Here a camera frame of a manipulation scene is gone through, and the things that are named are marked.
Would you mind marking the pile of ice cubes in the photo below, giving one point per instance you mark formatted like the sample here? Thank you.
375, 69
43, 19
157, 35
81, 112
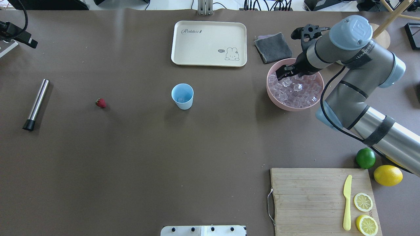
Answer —
296, 92

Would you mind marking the green lime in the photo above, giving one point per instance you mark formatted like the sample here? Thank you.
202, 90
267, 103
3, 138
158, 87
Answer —
365, 158

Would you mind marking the wooden cup tree stand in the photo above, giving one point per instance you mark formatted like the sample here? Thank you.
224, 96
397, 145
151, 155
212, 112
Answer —
393, 15

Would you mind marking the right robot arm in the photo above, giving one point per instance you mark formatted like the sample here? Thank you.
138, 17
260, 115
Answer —
369, 66

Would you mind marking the aluminium frame post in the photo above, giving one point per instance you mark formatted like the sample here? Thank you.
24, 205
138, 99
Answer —
205, 7

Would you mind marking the pink bowl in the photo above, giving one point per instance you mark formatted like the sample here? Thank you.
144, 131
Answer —
273, 70

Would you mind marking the wooden cutting board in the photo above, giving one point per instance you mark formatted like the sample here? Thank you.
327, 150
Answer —
310, 201

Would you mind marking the yellow plastic knife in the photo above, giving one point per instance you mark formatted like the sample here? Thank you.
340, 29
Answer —
347, 195

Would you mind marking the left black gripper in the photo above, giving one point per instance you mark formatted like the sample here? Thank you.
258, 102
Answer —
23, 37

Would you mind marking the cream rabbit tray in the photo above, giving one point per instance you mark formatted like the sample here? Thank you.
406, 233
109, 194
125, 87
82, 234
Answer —
209, 43

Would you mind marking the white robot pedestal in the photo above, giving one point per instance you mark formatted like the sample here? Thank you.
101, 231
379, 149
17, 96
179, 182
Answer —
204, 230

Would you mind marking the light blue cup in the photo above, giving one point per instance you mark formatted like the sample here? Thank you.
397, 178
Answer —
183, 90

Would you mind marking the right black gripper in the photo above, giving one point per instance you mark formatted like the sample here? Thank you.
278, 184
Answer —
302, 66

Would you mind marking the grey folded cloth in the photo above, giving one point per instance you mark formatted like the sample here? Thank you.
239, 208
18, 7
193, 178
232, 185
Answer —
272, 47

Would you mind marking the whole yellow lemon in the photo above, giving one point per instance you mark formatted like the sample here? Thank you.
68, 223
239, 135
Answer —
388, 175

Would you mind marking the steel muddler black tip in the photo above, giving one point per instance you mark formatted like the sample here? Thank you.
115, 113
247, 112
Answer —
31, 120

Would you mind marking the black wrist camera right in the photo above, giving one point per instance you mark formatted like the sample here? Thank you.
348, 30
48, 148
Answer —
308, 34

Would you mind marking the red strawberry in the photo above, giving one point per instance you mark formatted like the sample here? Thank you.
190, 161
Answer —
101, 103

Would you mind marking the lemon slice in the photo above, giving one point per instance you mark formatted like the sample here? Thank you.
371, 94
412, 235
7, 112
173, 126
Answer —
363, 202
367, 225

